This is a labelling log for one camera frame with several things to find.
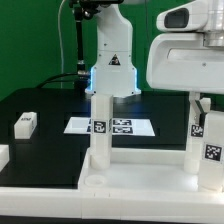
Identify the white fiducial marker sheet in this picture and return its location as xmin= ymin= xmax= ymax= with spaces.
xmin=64 ymin=117 xmax=155 ymax=136

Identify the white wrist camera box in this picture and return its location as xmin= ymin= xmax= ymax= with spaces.
xmin=155 ymin=0 xmax=224 ymax=34

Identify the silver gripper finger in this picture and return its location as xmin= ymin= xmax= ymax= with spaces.
xmin=189 ymin=92 xmax=206 ymax=125

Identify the black cable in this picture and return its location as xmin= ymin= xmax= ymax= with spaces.
xmin=35 ymin=72 xmax=81 ymax=89

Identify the white front fence bar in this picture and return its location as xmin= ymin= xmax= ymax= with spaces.
xmin=0 ymin=187 xmax=224 ymax=224

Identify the black camera pole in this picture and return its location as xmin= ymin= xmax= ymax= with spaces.
xmin=69 ymin=0 xmax=90 ymax=91

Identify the white left fence block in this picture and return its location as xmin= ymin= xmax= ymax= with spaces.
xmin=0 ymin=145 xmax=9 ymax=172

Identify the white desk top tray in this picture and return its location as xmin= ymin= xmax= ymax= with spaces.
xmin=78 ymin=148 xmax=224 ymax=192

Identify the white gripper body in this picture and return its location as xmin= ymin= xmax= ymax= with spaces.
xmin=146 ymin=33 xmax=224 ymax=94

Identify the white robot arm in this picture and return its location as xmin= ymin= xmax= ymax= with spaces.
xmin=69 ymin=0 xmax=224 ymax=125

